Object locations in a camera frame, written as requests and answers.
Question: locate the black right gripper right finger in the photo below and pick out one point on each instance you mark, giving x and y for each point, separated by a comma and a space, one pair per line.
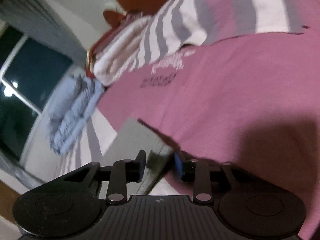
196, 173

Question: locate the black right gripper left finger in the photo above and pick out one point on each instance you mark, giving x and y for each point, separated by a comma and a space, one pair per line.
122, 173

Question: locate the grey pants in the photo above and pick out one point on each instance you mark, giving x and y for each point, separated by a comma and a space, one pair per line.
133, 137

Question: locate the striped pink bed sheet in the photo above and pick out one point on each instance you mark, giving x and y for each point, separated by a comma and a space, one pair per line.
252, 101

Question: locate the folded light blue duvet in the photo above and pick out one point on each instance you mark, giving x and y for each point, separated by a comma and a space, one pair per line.
74, 103

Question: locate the grey left curtain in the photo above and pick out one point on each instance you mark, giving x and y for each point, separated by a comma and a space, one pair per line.
10, 166

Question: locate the grey curtain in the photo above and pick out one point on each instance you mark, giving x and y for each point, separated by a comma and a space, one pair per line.
39, 21
10, 166

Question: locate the folded pink white blanket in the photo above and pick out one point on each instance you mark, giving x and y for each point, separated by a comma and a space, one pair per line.
135, 26

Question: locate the dark glass window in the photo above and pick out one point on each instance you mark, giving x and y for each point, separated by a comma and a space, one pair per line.
29, 73

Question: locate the striped pillow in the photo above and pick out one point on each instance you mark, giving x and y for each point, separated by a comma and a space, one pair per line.
205, 22

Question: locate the grey right curtain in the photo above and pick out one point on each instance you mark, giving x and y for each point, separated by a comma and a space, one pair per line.
39, 21

